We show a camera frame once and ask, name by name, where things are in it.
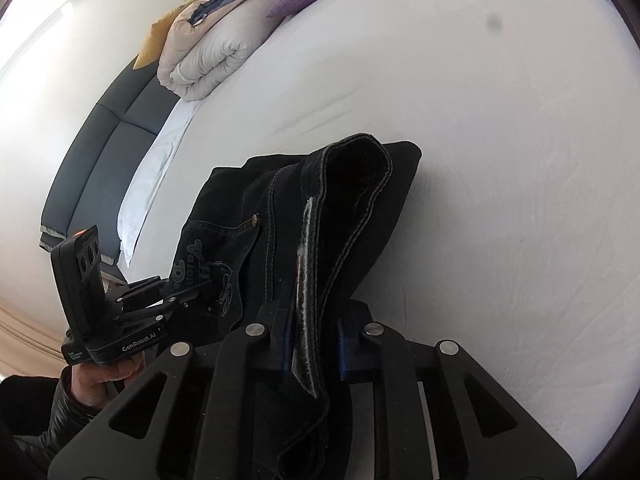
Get grey padded headboard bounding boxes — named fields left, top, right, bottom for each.
left=39, top=55, right=181, bottom=256

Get yellow pillow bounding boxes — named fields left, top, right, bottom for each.
left=132, top=0, right=208, bottom=70

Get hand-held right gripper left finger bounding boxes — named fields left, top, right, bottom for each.
left=47, top=305, right=301, bottom=480

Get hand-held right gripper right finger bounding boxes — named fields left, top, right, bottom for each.
left=336, top=300, right=588, bottom=480

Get black pants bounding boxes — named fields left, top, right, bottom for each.
left=165, top=132, right=423, bottom=480

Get folded beige duvet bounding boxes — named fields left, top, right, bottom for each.
left=156, top=0, right=281, bottom=103

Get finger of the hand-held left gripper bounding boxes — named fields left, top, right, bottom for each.
left=114, top=287, right=213, bottom=323
left=119, top=276, right=171, bottom=306

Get person's left forearm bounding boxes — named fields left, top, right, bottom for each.
left=0, top=367, right=103, bottom=466

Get person's left hand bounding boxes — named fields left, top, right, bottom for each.
left=70, top=354, right=150, bottom=407

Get white bed mattress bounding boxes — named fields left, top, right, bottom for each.
left=117, top=0, right=636, bottom=476

